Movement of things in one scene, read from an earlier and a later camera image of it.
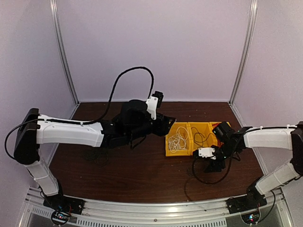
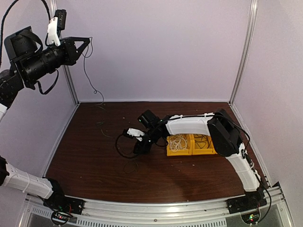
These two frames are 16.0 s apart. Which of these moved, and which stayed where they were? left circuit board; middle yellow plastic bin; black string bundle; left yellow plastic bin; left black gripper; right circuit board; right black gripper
Moved: left black gripper; black string bundle; right black gripper
Stayed: right circuit board; middle yellow plastic bin; left circuit board; left yellow plastic bin
